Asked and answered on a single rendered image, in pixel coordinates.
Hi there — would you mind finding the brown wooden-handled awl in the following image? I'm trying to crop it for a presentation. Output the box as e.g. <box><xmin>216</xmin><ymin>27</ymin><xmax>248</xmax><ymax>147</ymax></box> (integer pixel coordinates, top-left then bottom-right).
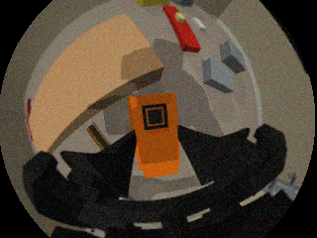
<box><xmin>87</xmin><ymin>124</ymin><xmax>108</xmax><ymax>150</ymax></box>

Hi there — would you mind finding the tan rectangular panel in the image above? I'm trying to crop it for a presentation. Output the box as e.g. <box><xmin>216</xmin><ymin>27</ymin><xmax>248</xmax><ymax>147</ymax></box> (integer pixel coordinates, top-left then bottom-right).
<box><xmin>29</xmin><ymin>13</ymin><xmax>163</xmax><ymax>154</ymax></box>

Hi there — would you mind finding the red long bar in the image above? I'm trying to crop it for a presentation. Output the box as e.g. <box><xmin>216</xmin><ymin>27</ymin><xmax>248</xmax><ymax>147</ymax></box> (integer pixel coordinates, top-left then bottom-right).
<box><xmin>162</xmin><ymin>5</ymin><xmax>201</xmax><ymax>53</ymax></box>
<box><xmin>27</xmin><ymin>99</ymin><xmax>32</xmax><ymax>136</ymax></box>

